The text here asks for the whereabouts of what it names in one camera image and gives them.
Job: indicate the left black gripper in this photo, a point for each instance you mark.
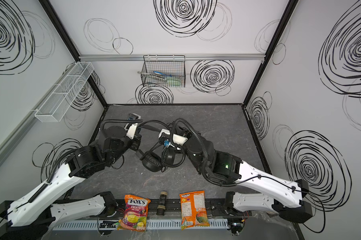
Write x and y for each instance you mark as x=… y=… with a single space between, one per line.
x=135 y=142

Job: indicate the black blue headphones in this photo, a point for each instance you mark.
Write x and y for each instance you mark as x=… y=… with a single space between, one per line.
x=160 y=157

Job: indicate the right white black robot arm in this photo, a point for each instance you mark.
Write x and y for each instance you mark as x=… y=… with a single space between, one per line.
x=275 y=195

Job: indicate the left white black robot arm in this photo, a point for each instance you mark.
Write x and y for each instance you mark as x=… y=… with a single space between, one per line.
x=37 y=213

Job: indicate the small dark bottle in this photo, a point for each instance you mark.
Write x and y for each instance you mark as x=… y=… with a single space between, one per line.
x=161 y=204

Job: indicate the Fox's fruits candy bag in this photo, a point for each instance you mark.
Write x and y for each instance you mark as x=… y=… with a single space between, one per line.
x=135 y=213

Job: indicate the orange snack bag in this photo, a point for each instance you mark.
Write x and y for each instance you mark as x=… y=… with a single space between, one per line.
x=193 y=209

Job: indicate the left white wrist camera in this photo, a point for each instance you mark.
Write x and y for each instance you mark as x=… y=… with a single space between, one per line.
x=131 y=127

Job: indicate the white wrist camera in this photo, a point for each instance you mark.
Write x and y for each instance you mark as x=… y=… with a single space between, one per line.
x=172 y=140
x=131 y=127

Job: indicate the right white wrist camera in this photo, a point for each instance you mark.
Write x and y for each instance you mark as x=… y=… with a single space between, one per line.
x=172 y=140

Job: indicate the black wire wall basket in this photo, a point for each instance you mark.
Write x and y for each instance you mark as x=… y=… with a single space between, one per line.
x=164 y=70

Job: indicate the white wire wall shelf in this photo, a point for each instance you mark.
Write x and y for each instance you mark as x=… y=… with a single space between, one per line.
x=53 y=109

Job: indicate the white slotted cable duct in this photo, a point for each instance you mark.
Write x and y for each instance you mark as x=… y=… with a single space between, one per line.
x=104 y=225

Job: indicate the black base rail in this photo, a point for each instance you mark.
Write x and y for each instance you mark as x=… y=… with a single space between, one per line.
x=215 y=208

